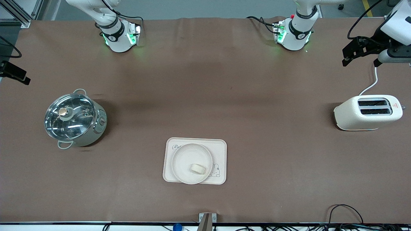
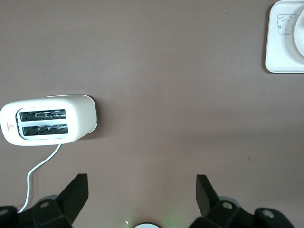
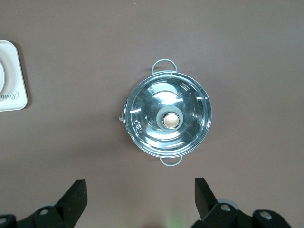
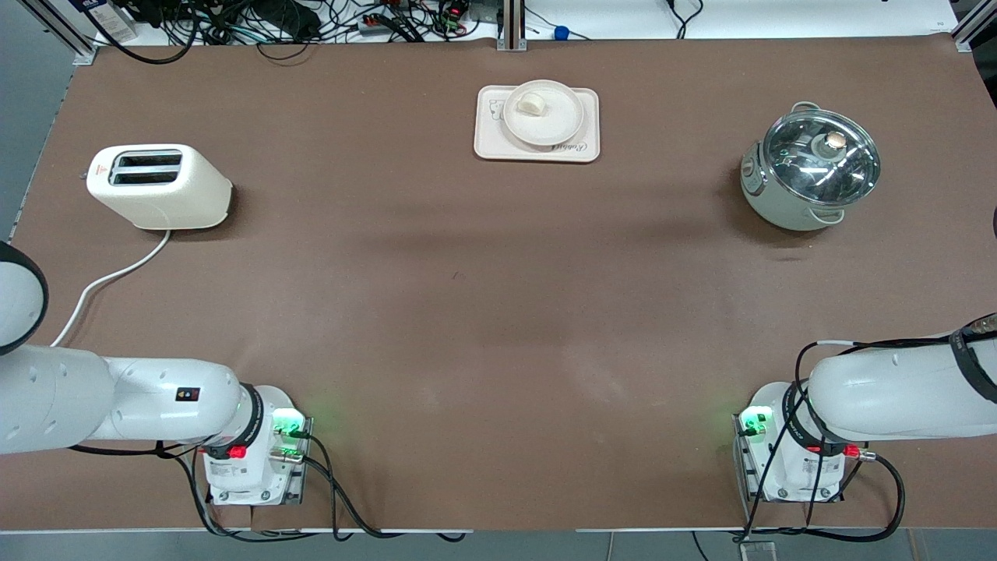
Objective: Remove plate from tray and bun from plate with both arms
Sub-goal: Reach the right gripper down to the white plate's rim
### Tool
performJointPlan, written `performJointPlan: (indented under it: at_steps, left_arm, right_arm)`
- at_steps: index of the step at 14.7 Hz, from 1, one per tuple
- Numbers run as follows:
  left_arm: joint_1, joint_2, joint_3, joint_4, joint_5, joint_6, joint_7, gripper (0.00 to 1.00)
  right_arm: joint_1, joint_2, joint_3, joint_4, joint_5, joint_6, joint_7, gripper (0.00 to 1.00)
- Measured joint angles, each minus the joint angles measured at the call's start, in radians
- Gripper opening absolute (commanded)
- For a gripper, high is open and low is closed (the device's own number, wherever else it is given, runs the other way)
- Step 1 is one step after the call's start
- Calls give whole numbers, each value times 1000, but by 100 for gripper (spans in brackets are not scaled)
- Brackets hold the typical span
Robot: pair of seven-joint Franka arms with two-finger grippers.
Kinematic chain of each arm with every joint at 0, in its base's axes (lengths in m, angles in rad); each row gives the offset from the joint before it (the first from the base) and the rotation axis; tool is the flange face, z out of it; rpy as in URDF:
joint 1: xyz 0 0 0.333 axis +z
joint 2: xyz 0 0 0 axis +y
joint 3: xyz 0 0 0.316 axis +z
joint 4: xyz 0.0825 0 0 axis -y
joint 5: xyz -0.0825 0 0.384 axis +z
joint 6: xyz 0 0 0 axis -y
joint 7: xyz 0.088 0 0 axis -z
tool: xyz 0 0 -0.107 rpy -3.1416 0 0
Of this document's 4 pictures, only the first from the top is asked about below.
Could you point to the round beige plate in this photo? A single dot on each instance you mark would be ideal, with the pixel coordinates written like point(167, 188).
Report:
point(189, 155)

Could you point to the aluminium frame profile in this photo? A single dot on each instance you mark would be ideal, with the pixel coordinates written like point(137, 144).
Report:
point(19, 14)

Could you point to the steel pot with glass lid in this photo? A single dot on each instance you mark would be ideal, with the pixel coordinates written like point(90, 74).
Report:
point(96, 132)

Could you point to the beige rabbit print tray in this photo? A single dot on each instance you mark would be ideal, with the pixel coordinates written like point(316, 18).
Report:
point(221, 150)

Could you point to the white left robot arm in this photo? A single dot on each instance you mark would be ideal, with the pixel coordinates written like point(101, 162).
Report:
point(297, 32)

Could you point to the blue round knob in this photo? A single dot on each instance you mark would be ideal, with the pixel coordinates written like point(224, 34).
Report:
point(177, 227)

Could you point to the grey metal camera bracket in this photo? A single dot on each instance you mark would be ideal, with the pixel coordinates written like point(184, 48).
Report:
point(207, 219)

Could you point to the glass pot lid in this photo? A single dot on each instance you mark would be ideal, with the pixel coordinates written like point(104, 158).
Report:
point(69, 117)

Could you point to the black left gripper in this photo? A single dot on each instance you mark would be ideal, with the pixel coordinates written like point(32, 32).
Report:
point(374, 41)

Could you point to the cream two-slot toaster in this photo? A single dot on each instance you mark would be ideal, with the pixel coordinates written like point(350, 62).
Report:
point(353, 117)

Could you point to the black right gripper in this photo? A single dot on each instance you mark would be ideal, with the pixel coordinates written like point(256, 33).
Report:
point(9, 71)

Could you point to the brown table mat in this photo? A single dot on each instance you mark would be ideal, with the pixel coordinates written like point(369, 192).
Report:
point(257, 96)

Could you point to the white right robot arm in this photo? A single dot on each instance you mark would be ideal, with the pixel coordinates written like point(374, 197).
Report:
point(117, 35)

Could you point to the small white steamed bun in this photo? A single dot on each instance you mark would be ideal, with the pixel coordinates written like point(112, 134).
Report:
point(198, 168)

